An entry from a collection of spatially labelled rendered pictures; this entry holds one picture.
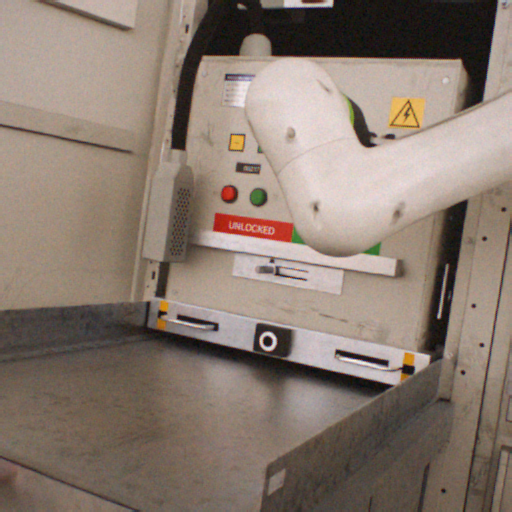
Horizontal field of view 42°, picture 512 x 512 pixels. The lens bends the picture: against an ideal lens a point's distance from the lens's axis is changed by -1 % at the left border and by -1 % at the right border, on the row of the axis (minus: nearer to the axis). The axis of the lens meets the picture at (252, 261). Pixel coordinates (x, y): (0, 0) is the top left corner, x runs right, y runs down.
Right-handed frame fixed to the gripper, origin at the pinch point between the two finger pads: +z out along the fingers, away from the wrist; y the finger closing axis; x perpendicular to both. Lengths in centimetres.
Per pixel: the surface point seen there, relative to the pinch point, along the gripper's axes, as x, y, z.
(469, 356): -30.3, 18.2, 7.7
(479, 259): -14.5, 17.4, 7.8
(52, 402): -38, -21, -44
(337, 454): -35, 14, -43
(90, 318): -34, -42, -14
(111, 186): -10, -53, 1
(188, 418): -38, -8, -36
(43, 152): -6, -58, -13
